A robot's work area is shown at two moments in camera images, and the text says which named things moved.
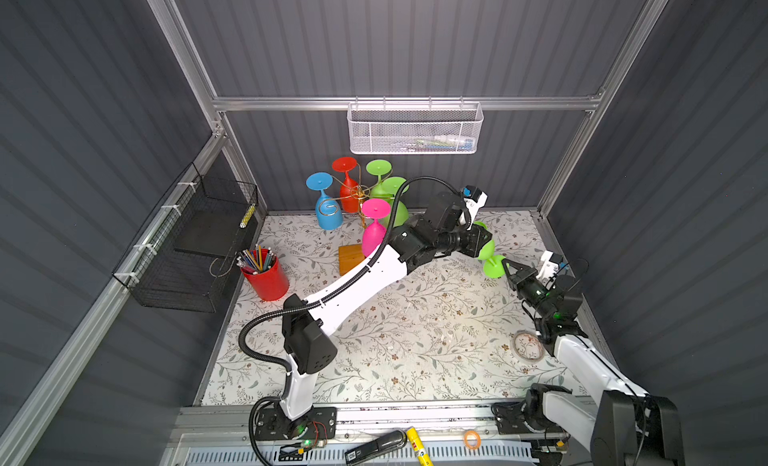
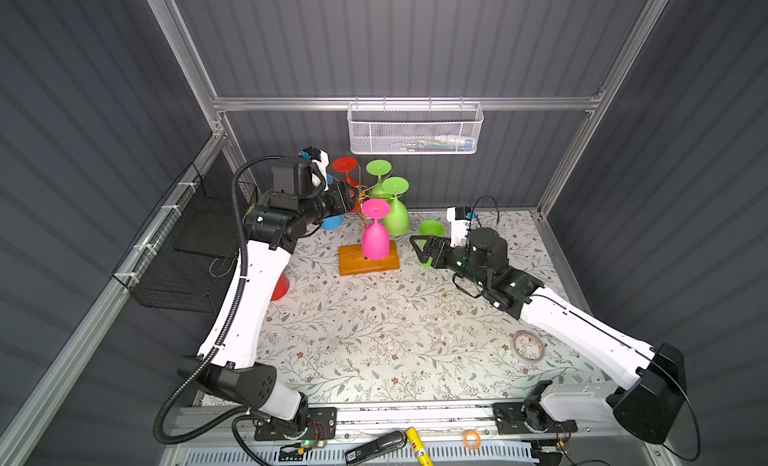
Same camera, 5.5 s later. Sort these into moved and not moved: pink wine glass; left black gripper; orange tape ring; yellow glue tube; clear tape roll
Moved: left black gripper
Not moved: orange tape ring; yellow glue tube; clear tape roll; pink wine glass
